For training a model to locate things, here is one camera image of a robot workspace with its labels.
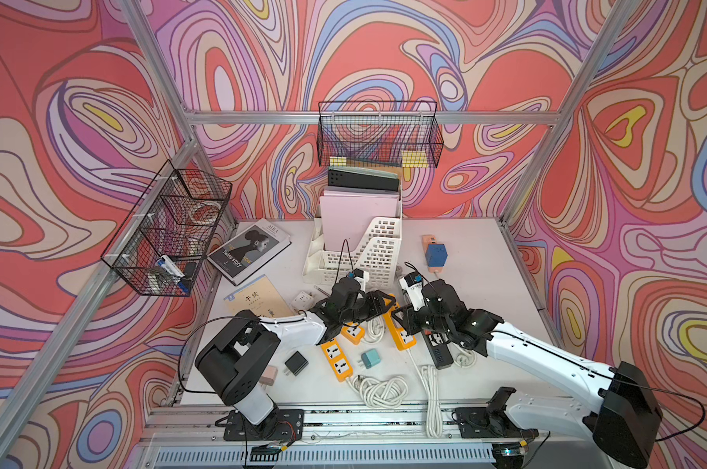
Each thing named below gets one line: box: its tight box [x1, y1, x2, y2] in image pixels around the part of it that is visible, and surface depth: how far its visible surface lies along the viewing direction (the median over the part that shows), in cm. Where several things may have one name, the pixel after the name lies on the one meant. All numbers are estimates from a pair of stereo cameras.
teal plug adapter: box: [361, 347, 382, 370], surface depth 84 cm
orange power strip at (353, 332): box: [340, 321, 366, 345], surface depth 88 cm
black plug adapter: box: [283, 350, 310, 377], surface depth 84 cm
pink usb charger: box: [258, 365, 279, 390], surface depth 82 cm
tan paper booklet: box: [223, 274, 296, 318], surface depth 98 cm
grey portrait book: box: [207, 217, 292, 287], surface depth 109 cm
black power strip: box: [420, 330, 455, 371], surface depth 84 cm
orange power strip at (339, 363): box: [320, 339, 354, 383], surface depth 84 cm
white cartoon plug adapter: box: [291, 291, 315, 311], surface depth 93 cm
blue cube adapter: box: [424, 243, 449, 268], surface depth 101 cm
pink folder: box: [319, 196, 399, 253], surface depth 90 cm
